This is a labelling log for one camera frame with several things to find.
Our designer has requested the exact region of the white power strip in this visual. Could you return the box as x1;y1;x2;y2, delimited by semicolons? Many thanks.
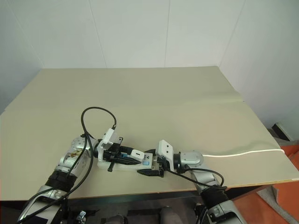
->
97;151;160;173

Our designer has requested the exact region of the white charger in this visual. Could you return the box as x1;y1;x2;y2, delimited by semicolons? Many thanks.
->
131;150;145;162

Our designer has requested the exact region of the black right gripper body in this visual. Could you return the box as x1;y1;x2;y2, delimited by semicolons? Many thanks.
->
151;155;171;177

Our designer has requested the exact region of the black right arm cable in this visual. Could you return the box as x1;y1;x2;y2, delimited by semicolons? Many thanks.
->
166;169;228;215

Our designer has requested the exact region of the grey fabric piece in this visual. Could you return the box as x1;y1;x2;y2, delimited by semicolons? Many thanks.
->
256;185;281;209

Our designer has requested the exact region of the orange fabric object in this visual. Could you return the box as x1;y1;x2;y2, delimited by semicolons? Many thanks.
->
273;140;299;224

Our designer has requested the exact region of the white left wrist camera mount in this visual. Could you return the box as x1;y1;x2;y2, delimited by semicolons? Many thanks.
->
96;128;124;162

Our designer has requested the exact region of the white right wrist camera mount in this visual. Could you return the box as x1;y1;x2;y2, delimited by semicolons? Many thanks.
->
156;139;175;171

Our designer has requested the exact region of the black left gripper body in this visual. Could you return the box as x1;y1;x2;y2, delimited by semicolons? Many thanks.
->
102;137;125;173

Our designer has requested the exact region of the white power strip cable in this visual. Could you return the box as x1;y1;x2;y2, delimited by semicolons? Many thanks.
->
202;148;285;157

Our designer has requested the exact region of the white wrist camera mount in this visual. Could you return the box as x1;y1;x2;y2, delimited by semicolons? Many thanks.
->
156;139;175;171
96;128;124;162

